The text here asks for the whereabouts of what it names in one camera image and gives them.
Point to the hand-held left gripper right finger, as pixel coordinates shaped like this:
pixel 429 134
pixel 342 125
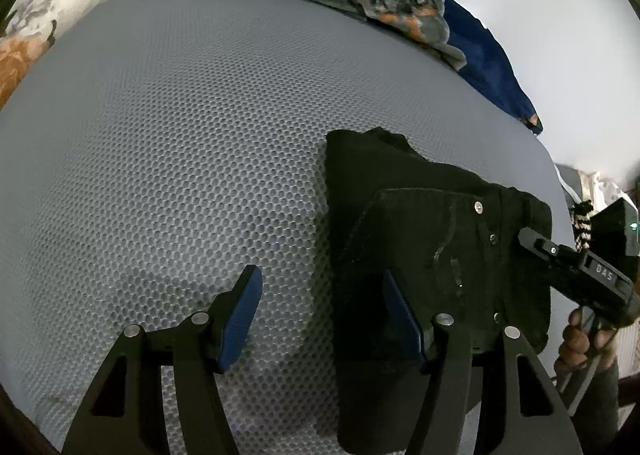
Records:
pixel 400 315

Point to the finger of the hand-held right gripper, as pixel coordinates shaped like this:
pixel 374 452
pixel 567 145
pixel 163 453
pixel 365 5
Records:
pixel 537 240

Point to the black pants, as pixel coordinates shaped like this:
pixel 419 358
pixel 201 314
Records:
pixel 400 215

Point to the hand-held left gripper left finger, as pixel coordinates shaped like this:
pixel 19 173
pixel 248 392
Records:
pixel 240 320

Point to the person's right hand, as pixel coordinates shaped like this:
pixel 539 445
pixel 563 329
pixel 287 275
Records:
pixel 575 342

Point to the black white patterned cloth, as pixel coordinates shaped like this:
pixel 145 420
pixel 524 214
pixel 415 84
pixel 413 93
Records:
pixel 582 225

